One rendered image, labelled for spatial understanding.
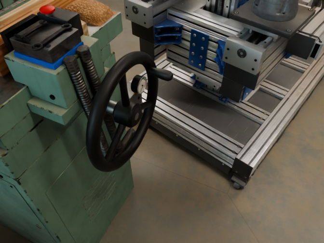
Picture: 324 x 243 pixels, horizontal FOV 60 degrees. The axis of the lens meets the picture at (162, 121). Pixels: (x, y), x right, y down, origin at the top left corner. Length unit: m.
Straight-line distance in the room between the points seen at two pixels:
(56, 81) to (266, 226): 1.17
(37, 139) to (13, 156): 0.07
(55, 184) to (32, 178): 0.10
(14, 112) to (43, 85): 0.09
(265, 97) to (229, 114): 0.27
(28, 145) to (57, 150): 0.11
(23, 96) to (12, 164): 0.15
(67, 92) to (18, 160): 0.21
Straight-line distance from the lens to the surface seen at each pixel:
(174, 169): 1.53
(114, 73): 0.55
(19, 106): 0.65
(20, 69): 0.63
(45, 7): 0.64
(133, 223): 1.39
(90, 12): 0.84
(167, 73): 0.65
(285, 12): 1.08
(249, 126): 1.51
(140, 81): 0.94
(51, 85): 0.59
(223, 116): 1.52
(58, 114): 0.61
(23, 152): 0.71
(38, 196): 0.83
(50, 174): 0.83
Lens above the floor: 1.28
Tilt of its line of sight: 47 degrees down
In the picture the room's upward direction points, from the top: straight up
